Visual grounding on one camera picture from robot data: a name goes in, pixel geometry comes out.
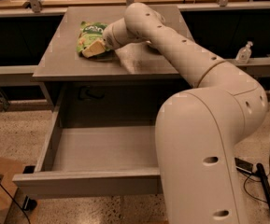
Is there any black cabinet caster wheel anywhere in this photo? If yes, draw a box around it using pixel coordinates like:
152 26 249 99
22 196 37 211

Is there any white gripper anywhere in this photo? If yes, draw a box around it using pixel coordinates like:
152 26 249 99
81 19 141 58

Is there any grey cabinet with top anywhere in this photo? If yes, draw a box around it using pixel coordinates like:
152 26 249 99
32 5 210 128

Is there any green rice chip bag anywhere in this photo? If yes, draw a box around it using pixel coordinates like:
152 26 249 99
77 21 107 57

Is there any clear hand sanitizer bottle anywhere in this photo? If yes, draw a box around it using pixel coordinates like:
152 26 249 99
235 41 253 63

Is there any open grey top drawer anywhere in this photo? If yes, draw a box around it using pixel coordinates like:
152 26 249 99
13 106 162 199

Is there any black power strip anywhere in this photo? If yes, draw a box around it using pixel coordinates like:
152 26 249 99
234 158 270 211

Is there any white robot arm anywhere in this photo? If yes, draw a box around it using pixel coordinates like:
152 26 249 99
103 3 268 224

